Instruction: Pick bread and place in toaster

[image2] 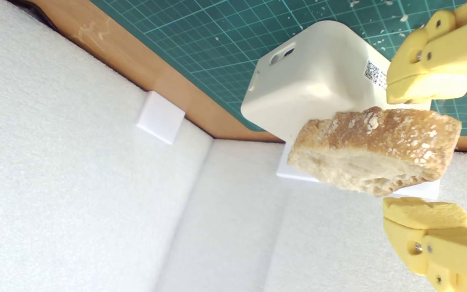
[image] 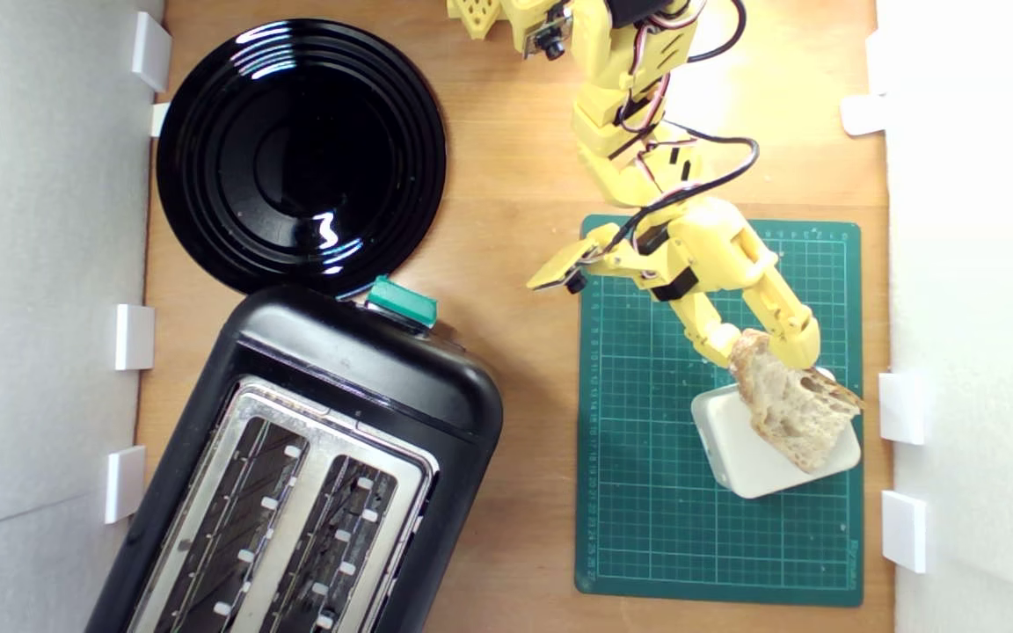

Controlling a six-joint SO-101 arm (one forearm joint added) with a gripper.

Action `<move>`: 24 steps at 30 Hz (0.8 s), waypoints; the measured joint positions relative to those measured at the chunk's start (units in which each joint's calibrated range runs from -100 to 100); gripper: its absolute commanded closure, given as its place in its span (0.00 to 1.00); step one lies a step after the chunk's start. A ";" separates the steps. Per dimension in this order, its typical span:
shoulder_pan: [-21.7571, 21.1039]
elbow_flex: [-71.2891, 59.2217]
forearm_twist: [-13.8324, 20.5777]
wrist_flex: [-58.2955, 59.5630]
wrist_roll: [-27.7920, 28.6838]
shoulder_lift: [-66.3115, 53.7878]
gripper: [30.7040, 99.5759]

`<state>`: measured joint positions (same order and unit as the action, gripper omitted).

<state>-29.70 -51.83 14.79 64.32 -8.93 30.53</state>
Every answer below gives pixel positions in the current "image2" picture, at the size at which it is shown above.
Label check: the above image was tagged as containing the brown bread slice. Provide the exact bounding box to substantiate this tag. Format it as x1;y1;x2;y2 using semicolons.
287;106;462;197

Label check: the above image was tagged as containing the white block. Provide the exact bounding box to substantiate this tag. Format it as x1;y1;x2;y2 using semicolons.
240;20;433;143

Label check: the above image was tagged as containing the green cutting mat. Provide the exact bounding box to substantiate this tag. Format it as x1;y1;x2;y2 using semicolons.
90;0;467;137

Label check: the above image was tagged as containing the white wall clip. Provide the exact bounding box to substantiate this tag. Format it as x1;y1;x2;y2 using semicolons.
276;142;441;200
136;90;186;145

